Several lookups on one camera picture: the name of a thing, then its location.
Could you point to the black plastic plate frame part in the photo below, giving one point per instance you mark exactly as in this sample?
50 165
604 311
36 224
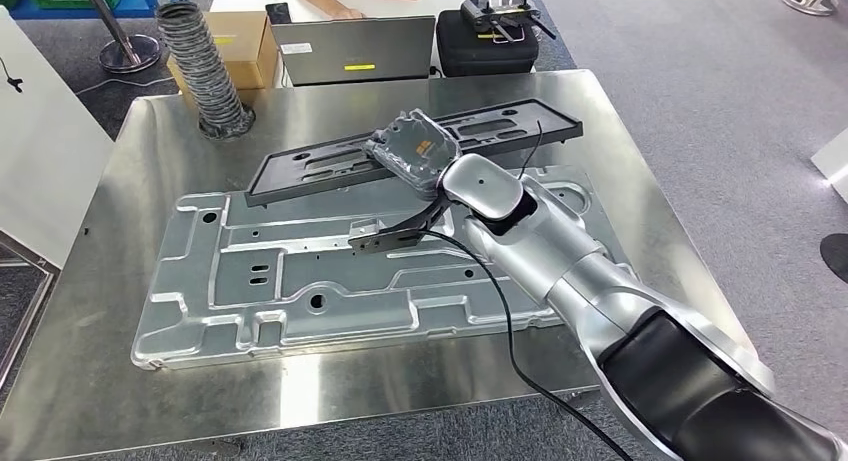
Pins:
275 180

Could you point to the stainless steel workbench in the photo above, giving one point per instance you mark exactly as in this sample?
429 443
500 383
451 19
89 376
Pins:
397 392

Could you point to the person's hand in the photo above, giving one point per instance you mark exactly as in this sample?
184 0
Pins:
341 11

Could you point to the black carrying case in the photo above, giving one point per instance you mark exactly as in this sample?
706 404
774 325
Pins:
484 57

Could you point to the black handheld controller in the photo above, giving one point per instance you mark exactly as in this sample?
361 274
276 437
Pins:
497 11

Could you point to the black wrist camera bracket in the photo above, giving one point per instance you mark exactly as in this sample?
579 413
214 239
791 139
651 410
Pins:
397 236

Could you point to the white board panel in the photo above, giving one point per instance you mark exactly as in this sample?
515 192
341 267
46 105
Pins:
46 166
835 163

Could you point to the steel frame side table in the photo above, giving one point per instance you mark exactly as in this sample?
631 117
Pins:
40 262

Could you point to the black phone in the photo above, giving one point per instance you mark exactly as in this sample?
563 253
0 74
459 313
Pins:
278 13

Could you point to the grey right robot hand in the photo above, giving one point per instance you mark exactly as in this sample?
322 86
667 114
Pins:
414 150

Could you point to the brown cardboard box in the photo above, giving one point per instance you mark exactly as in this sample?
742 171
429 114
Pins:
245 47

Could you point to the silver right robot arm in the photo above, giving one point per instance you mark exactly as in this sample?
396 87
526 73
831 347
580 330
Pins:
563 259

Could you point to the black round stand base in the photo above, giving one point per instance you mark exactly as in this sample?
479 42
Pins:
836 256

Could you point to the stamped grey metal panel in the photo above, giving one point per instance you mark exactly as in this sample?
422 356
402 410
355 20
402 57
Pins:
331 279

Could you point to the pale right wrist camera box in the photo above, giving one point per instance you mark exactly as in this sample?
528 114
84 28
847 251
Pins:
368 229

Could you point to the grey laptop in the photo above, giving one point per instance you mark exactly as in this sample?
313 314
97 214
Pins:
358 47

